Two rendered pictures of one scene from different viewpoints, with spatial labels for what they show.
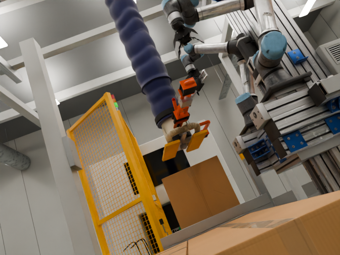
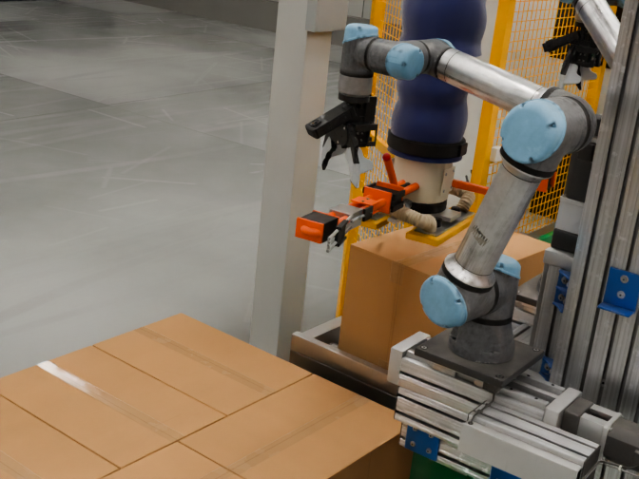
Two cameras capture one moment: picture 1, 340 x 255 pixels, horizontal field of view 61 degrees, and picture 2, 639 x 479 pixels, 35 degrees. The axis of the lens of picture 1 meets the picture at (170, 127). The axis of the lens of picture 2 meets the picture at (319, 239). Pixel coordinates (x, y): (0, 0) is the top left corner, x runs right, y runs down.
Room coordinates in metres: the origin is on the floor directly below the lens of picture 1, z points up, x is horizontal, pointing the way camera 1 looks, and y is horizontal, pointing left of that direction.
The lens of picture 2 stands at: (-0.43, -1.68, 2.01)
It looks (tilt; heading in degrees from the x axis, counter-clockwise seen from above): 20 degrees down; 41
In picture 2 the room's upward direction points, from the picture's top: 6 degrees clockwise
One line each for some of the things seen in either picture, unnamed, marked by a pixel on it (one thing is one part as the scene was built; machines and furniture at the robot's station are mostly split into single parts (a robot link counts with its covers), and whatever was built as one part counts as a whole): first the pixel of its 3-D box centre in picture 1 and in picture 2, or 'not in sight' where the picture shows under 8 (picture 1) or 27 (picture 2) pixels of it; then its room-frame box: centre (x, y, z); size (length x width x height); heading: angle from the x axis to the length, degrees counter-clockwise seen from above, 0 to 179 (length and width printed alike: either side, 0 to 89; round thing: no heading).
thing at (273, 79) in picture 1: (277, 81); (484, 329); (1.42, -0.61, 1.09); 0.15 x 0.15 x 0.10
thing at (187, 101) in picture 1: (185, 100); (345, 217); (1.45, -0.13, 1.21); 0.07 x 0.07 x 0.04; 13
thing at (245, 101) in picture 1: (245, 103); not in sight; (1.91, -0.55, 1.20); 0.13 x 0.12 x 0.14; 157
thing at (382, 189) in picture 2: (180, 116); (383, 197); (1.66, -0.09, 1.22); 0.10 x 0.08 x 0.06; 103
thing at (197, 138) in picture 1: (195, 139); (445, 220); (1.93, -0.12, 1.11); 0.34 x 0.10 x 0.05; 13
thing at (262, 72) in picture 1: (266, 62); (490, 282); (1.41, -0.61, 1.20); 0.13 x 0.12 x 0.14; 0
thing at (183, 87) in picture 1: (186, 87); (317, 226); (1.32, -0.16, 1.22); 0.08 x 0.07 x 0.05; 13
